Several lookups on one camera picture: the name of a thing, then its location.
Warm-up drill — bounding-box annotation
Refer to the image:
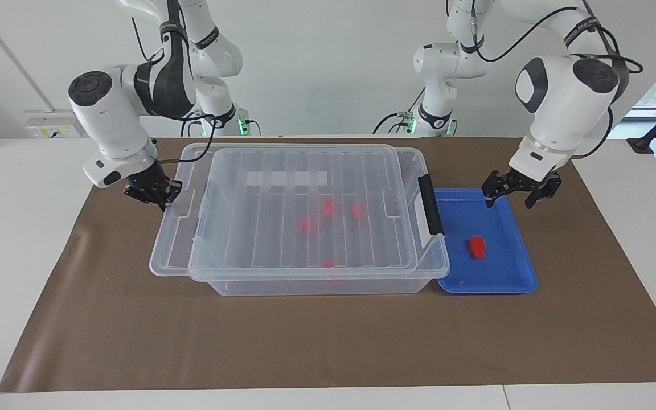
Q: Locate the clear ribbed plastic lid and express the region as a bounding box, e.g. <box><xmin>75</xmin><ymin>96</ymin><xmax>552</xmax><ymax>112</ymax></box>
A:
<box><xmin>149</xmin><ymin>142</ymin><xmax>411</xmax><ymax>278</ymax></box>

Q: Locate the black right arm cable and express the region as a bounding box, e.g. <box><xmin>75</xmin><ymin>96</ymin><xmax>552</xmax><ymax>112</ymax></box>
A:
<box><xmin>160</xmin><ymin>111</ymin><xmax>219</xmax><ymax>167</ymax></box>

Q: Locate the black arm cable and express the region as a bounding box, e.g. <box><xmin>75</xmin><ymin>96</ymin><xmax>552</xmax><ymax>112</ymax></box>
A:
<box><xmin>160</xmin><ymin>111</ymin><xmax>219</xmax><ymax>167</ymax></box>
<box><xmin>470</xmin><ymin>0</ymin><xmax>645</xmax><ymax>160</ymax></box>

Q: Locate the black base cable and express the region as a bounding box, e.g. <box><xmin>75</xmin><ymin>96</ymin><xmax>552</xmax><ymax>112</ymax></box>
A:
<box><xmin>372</xmin><ymin>85</ymin><xmax>423</xmax><ymax>135</ymax></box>

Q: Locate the blue plastic tray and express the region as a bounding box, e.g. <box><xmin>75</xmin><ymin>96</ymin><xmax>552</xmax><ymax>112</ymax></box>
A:
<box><xmin>433</xmin><ymin>188</ymin><xmax>538</xmax><ymax>294</ymax></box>

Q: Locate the black box latch handle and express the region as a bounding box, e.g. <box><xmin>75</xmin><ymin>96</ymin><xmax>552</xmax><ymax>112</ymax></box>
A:
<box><xmin>417</xmin><ymin>174</ymin><xmax>446</xmax><ymax>236</ymax></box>

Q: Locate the white wall socket panel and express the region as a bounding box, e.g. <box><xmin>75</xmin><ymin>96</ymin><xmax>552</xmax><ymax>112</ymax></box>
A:
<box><xmin>25</xmin><ymin>117</ymin><xmax>84</xmax><ymax>139</ymax></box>

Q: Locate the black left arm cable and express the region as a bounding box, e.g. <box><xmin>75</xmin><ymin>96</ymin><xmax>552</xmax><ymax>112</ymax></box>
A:
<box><xmin>470</xmin><ymin>0</ymin><xmax>645</xmax><ymax>160</ymax></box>

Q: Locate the clear plastic storage box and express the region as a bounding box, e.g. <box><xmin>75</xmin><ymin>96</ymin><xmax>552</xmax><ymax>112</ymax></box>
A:
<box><xmin>188</xmin><ymin>147</ymin><xmax>451</xmax><ymax>297</ymax></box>

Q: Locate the brown table mat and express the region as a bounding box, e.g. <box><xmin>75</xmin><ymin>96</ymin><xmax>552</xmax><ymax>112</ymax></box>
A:
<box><xmin>0</xmin><ymin>137</ymin><xmax>656</xmax><ymax>393</ymax></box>

